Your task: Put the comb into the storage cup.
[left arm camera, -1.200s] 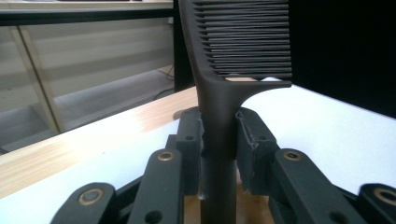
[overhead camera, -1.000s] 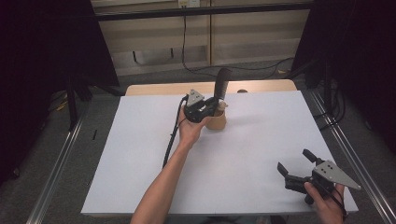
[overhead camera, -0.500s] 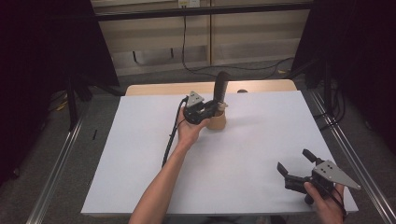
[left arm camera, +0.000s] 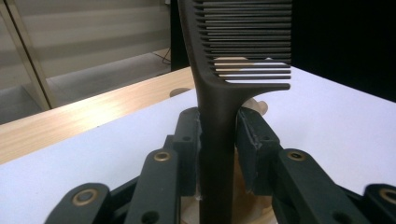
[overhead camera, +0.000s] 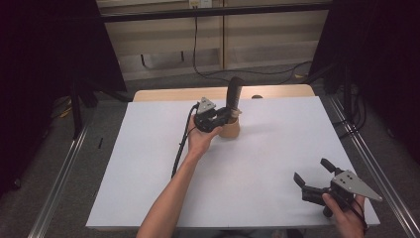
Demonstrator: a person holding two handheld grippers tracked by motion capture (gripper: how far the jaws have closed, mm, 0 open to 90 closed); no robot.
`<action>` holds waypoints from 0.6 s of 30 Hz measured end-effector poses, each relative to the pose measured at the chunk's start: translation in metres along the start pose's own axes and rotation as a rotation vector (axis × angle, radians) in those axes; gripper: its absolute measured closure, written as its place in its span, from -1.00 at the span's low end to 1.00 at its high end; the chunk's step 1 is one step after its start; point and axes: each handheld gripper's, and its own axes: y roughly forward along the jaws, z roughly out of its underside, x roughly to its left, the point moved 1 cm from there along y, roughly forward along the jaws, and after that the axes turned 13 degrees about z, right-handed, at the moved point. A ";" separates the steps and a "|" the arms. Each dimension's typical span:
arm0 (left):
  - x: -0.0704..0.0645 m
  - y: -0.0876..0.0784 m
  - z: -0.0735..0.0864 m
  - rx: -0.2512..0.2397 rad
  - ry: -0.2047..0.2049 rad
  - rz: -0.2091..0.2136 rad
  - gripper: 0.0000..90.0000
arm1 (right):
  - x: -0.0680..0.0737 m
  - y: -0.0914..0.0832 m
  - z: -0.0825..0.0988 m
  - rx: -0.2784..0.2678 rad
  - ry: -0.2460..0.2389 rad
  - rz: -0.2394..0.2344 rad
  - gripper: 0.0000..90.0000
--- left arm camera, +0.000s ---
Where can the tan cup with figurine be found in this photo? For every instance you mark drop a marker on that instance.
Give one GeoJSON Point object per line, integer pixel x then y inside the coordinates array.
{"type": "Point", "coordinates": [249, 208]}

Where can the wooden table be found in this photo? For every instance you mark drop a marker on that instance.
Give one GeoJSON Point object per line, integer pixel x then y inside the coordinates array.
{"type": "Point", "coordinates": [77, 121]}

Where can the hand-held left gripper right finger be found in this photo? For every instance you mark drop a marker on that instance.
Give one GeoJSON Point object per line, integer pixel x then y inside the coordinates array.
{"type": "Point", "coordinates": [257, 155]}

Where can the black comb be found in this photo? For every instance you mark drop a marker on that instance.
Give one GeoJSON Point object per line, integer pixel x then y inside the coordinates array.
{"type": "Point", "coordinates": [216, 124]}

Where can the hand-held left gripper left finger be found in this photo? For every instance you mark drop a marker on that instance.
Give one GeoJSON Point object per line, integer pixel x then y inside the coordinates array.
{"type": "Point", "coordinates": [188, 155]}

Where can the black curtain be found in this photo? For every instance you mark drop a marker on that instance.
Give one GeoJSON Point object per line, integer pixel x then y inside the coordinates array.
{"type": "Point", "coordinates": [342, 40]}

